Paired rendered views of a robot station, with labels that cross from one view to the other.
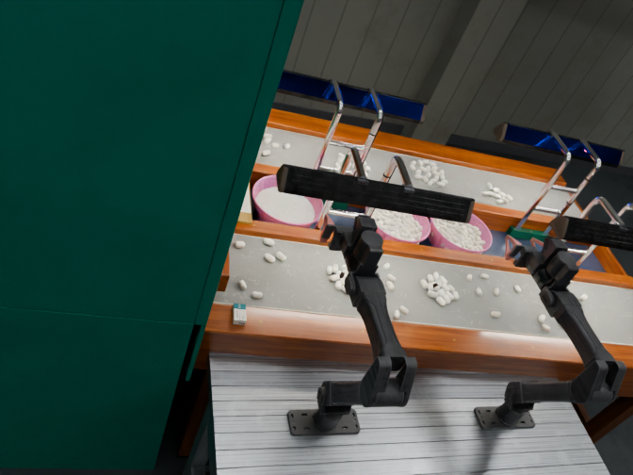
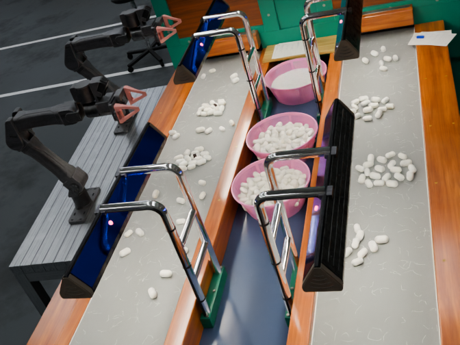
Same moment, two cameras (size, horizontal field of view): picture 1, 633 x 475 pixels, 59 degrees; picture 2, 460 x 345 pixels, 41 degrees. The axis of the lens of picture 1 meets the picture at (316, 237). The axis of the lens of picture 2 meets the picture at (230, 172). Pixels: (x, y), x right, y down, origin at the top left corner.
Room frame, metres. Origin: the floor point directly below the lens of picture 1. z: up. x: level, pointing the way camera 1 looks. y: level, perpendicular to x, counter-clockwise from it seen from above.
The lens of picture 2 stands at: (2.96, -1.73, 1.95)
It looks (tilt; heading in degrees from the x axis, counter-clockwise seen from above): 34 degrees down; 135
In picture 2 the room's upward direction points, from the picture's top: 18 degrees counter-clockwise
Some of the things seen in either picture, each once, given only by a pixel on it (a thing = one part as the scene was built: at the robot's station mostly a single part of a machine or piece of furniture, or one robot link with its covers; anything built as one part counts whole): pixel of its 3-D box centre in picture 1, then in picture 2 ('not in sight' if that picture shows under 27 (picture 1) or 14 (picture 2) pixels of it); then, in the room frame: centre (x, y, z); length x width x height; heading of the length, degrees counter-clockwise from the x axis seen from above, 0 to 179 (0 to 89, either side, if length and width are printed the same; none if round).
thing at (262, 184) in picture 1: (284, 208); (297, 83); (1.61, 0.15, 0.72); 0.27 x 0.27 x 0.10
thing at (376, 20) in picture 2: not in sight; (376, 20); (1.81, 0.53, 0.83); 0.30 x 0.06 x 0.07; 23
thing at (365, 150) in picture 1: (337, 146); (335, 58); (1.86, 0.07, 0.90); 0.20 x 0.19 x 0.45; 113
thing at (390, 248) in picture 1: (441, 263); (234, 176); (1.69, -0.47, 0.71); 1.81 x 0.06 x 0.11; 113
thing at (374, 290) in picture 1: (374, 338); (97, 48); (0.89, -0.22, 1.05); 0.30 x 0.09 x 0.12; 27
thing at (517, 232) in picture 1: (546, 188); (311, 238); (2.24, -0.83, 0.90); 0.20 x 0.19 x 0.45; 113
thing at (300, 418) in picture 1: (328, 415); (123, 114); (0.88, -0.22, 0.71); 0.20 x 0.07 x 0.08; 117
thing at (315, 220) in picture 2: (561, 143); (330, 180); (2.31, -0.79, 1.08); 0.62 x 0.08 x 0.07; 113
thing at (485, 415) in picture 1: (511, 411); (81, 198); (1.15, -0.75, 0.71); 0.20 x 0.07 x 0.08; 117
